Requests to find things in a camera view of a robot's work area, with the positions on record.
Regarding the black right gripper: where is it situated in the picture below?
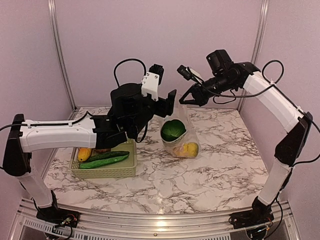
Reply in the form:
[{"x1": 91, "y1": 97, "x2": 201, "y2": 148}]
[{"x1": 179, "y1": 72, "x2": 237, "y2": 106}]

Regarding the green white bok choy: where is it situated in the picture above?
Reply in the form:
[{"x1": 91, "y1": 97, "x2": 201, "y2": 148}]
[{"x1": 160, "y1": 119, "x2": 187, "y2": 143}]

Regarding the clear zip top bag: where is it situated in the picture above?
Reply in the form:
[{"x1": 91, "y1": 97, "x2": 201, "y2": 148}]
[{"x1": 159, "y1": 104, "x2": 201, "y2": 159}]

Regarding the yellow lemon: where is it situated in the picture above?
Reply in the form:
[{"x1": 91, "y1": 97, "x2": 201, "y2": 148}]
[{"x1": 172, "y1": 146, "x2": 185, "y2": 157}]

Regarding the beige perforated plastic basket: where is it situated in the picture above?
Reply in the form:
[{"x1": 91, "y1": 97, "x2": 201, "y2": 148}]
[{"x1": 69, "y1": 139, "x2": 138, "y2": 179}]

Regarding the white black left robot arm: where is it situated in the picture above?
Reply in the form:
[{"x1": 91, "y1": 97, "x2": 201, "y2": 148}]
[{"x1": 2, "y1": 64, "x2": 177, "y2": 227}]

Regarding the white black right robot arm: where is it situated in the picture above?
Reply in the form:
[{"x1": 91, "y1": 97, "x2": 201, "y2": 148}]
[{"x1": 177, "y1": 49, "x2": 314, "y2": 229}]

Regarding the dark green cucumber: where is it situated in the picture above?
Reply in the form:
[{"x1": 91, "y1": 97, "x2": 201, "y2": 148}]
[{"x1": 86, "y1": 151, "x2": 130, "y2": 163}]

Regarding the brown potato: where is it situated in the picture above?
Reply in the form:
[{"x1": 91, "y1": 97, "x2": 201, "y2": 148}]
[{"x1": 95, "y1": 148, "x2": 111, "y2": 154}]

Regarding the light green cucumber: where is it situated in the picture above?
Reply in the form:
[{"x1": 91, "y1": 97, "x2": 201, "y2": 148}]
[{"x1": 79, "y1": 154, "x2": 129, "y2": 170}]

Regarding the orange yellow mango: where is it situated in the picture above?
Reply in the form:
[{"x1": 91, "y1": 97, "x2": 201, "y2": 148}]
[{"x1": 77, "y1": 147, "x2": 92, "y2": 162}]

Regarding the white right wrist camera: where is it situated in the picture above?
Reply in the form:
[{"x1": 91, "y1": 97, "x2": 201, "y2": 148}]
[{"x1": 177, "y1": 65, "x2": 204, "y2": 84}]

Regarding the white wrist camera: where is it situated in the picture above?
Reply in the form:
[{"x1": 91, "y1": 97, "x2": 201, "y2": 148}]
[
  {"x1": 177, "y1": 65, "x2": 204, "y2": 84},
  {"x1": 141, "y1": 64, "x2": 165, "y2": 102}
]

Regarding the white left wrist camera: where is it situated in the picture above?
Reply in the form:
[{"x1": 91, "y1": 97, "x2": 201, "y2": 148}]
[{"x1": 141, "y1": 64, "x2": 165, "y2": 102}]

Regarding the right aluminium frame post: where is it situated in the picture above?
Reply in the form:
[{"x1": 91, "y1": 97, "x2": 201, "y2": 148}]
[{"x1": 251, "y1": 0, "x2": 270, "y2": 64}]

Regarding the aluminium frame post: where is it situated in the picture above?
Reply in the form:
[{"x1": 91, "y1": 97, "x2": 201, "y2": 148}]
[
  {"x1": 251, "y1": 0, "x2": 270, "y2": 64},
  {"x1": 47, "y1": 0, "x2": 77, "y2": 112}
]

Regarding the left aluminium frame post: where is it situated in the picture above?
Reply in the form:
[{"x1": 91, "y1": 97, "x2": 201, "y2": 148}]
[{"x1": 47, "y1": 0, "x2": 77, "y2": 112}]

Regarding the aluminium front rail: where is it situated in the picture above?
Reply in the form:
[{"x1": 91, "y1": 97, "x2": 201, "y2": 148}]
[{"x1": 7, "y1": 197, "x2": 301, "y2": 240}]

